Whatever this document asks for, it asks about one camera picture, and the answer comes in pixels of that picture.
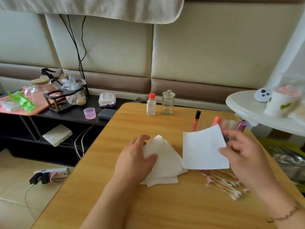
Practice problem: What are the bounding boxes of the beige padded backrest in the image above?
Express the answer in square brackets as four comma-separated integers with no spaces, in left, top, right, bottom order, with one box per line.
[0,2,305,110]

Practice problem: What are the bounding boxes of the white round side table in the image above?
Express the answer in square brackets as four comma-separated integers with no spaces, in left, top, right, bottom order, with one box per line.
[225,90,305,136]

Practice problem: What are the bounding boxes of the clear bottle red cap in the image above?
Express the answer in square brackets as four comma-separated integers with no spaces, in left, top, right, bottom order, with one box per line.
[146,93,157,116]

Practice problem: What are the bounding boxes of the yellow-green bin with bag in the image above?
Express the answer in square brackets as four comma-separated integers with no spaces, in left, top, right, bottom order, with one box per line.
[260,138,305,194]

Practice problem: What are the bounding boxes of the jar with wooden lid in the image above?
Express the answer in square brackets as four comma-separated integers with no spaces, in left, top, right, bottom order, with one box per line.
[26,76,51,96]

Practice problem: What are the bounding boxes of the thin wrist bracelet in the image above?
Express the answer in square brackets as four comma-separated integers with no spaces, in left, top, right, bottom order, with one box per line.
[266,203,301,223]

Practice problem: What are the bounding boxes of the black low shelf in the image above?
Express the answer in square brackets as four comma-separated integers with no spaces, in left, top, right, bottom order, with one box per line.
[0,95,144,165]

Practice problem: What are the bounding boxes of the white power bank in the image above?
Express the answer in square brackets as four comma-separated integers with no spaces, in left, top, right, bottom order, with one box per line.
[42,124,73,147]

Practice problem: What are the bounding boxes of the clear acrylic lipstick organizer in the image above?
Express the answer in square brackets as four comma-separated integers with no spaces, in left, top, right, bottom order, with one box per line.
[193,110,248,141]

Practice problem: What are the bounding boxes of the glass jar with lid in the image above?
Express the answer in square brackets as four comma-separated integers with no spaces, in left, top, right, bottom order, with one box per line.
[161,89,176,115]

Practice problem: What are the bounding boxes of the dark grey flat box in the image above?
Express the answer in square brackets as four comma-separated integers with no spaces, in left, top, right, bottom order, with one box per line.
[98,108,117,121]

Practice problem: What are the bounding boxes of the person's right hand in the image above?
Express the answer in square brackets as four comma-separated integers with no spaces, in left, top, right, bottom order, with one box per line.
[218,130,279,194]

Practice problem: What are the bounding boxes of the white mug green leaf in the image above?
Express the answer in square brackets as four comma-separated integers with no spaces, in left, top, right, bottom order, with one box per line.
[264,88,301,117]

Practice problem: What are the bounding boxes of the person's left forearm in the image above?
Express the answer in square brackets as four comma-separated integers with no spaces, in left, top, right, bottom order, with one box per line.
[81,179,144,229]

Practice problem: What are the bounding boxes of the white panda figure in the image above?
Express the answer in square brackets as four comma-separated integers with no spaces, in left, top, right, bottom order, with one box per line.
[254,87,272,103]

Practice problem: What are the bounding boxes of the small purple plastic cup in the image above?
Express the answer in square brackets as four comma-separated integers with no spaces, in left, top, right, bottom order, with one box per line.
[84,107,96,120]

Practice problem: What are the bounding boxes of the stack of white tissues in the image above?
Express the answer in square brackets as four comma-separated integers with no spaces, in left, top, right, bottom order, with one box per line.
[139,135,187,187]

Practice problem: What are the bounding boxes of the large white tissue sheet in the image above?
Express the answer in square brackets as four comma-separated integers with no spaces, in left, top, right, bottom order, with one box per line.
[182,124,230,170]

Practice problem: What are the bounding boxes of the person's right forearm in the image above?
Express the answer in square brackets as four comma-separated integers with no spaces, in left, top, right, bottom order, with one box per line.
[257,181,305,229]

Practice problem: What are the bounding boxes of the person's left hand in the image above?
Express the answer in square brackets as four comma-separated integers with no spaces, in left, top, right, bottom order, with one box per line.
[113,135,159,186]

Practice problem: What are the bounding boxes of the green plastic wrapper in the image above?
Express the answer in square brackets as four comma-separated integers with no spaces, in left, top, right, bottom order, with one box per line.
[7,91,36,114]

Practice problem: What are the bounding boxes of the wet wipes pack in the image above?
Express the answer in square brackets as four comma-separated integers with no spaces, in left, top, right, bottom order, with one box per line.
[98,92,117,108]

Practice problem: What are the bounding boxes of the black clip tool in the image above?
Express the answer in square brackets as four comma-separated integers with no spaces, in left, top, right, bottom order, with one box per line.
[41,68,63,84]

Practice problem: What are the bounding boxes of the crumpled clear plastic bag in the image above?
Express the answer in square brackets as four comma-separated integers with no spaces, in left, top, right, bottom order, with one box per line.
[59,74,87,106]

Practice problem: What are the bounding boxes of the black cables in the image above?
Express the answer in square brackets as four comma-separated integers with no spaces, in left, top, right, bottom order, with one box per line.
[59,14,89,94]

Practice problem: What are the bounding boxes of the pink tray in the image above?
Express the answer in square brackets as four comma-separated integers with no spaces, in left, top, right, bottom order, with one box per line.
[0,86,58,116]

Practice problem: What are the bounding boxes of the white power strip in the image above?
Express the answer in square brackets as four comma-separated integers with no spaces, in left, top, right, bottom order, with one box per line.
[45,167,72,182]

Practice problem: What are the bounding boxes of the pile of cotton swabs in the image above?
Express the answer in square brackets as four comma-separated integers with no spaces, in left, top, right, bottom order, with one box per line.
[200,169,251,201]

